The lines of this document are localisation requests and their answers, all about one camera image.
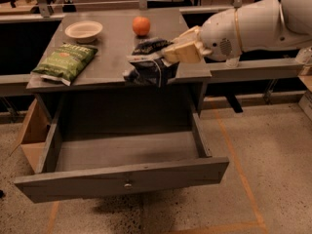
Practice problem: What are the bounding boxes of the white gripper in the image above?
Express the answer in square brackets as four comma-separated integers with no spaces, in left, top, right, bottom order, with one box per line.
[162,9,242,63]

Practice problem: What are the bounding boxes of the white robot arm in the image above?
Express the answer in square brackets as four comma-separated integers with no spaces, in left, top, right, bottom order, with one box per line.
[162,0,312,63]

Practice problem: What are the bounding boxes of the green chip bag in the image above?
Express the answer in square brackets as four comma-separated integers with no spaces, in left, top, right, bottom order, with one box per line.
[32,43,98,86]

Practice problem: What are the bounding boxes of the round metal drawer knob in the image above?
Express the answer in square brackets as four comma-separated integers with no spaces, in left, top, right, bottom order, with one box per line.
[124,182,133,190]

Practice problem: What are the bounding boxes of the open grey top drawer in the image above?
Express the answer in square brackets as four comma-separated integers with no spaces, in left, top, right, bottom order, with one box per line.
[14,96,230,204]

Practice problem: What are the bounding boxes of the orange fruit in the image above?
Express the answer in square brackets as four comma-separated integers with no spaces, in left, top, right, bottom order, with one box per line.
[132,17,150,36]

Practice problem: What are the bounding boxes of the beige paper bowl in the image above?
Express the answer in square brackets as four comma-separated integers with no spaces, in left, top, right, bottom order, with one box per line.
[65,20,102,43]

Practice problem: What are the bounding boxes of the grey wooden cabinet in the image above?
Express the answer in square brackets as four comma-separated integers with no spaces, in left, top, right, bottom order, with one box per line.
[27,11,211,137]

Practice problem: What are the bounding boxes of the brown cardboard box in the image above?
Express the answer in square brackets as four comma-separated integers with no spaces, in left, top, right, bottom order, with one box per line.
[11,99,50,172]

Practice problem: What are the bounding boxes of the grey wall ledge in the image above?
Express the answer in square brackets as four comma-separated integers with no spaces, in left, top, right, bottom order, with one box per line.
[0,58,303,97]

